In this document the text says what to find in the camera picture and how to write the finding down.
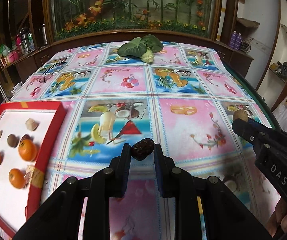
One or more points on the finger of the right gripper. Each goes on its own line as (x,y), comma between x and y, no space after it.
(247,130)
(264,127)

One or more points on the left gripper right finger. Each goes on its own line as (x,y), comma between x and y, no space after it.
(164,175)

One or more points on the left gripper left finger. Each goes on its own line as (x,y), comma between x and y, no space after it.
(120,172)

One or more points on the dark red jujube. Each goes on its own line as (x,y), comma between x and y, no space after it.
(142,149)

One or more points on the large orange tangerine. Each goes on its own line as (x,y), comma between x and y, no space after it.
(27,150)

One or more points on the red jujube date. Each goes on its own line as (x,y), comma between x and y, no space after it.
(25,137)

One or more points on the beige hexagonal cake piece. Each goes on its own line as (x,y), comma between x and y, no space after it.
(31,124)

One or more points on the medium orange tangerine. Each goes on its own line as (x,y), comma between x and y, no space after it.
(17,178)

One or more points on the brown round longan fruit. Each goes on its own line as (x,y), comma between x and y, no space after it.
(12,140)

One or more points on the small brown longan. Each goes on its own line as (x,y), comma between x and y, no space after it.
(240,114)

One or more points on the beige round cake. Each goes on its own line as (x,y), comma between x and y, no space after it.
(29,172)

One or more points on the right hand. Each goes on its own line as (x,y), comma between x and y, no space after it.
(278,218)

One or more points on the white plastic bag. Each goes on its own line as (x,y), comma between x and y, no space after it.
(280,113)

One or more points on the colourful fruit print tablecloth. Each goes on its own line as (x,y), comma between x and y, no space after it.
(184,101)

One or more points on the purple bottles on shelf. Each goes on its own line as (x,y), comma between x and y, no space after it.
(235,40)

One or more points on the red white shallow box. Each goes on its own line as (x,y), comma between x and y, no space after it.
(17,205)

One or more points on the green leafy vegetable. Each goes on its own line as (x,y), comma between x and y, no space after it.
(143,48)

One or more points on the flower bamboo glass panel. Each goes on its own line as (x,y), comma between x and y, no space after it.
(69,18)

